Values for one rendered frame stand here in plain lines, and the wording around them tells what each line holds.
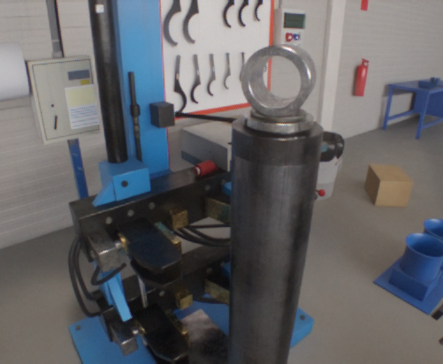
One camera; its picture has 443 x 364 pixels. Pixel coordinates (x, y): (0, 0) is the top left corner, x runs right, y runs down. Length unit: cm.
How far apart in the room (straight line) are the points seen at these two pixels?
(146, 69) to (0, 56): 66
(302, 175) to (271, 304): 38
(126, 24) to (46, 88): 56
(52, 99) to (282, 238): 131
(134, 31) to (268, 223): 94
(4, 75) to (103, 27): 58
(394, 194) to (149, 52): 297
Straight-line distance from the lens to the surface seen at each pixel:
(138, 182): 130
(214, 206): 142
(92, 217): 125
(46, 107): 174
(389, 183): 366
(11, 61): 168
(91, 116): 180
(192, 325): 200
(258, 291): 90
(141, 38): 141
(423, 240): 271
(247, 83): 72
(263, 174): 71
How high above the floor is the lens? 168
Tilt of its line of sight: 26 degrees down
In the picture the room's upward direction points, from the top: straight up
